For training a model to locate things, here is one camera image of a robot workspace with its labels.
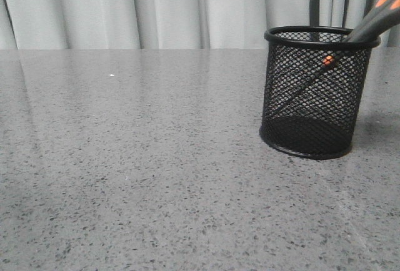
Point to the white grey curtain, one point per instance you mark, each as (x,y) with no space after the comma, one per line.
(164,24)

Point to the grey orange handled scissors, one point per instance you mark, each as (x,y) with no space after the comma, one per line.
(383,16)

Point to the black mesh pen holder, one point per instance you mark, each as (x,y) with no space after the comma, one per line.
(313,89)

